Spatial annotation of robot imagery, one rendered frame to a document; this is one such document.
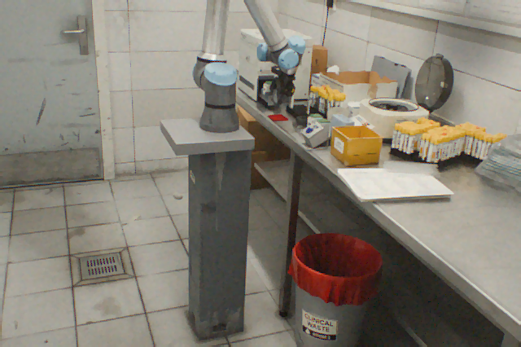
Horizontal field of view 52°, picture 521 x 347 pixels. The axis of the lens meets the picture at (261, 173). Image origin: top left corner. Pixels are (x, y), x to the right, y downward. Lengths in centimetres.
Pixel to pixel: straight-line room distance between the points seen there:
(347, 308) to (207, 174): 74
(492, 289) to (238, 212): 109
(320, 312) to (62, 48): 232
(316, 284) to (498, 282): 88
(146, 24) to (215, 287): 201
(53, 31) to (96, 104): 52
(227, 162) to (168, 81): 186
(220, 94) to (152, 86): 185
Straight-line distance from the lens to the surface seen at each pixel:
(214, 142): 187
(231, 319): 237
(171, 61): 375
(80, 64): 362
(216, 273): 220
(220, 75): 193
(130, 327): 247
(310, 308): 216
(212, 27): 205
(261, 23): 198
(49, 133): 373
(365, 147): 186
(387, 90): 250
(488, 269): 139
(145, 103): 378
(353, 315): 217
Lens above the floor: 155
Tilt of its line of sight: 23 degrees down
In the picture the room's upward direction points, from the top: 3 degrees clockwise
